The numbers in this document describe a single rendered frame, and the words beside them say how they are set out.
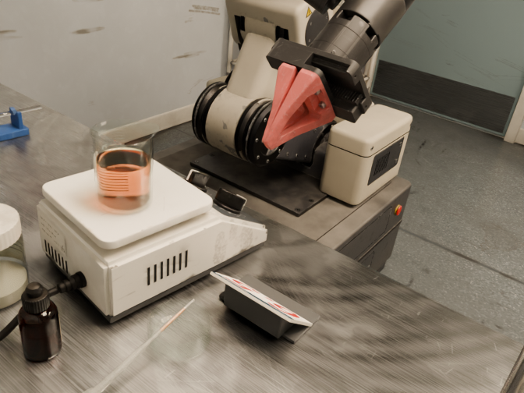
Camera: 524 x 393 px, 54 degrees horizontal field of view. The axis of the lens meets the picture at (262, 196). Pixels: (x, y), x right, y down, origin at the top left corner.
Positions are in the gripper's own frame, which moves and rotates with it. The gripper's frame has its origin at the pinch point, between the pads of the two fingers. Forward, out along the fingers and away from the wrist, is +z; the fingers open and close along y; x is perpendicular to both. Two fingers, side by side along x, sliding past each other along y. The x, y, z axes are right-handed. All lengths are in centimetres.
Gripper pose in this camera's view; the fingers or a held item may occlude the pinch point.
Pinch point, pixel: (271, 139)
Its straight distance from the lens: 51.1
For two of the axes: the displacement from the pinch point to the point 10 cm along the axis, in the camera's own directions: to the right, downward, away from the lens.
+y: 7.1, 4.0, -5.8
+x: 3.8, 4.8, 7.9
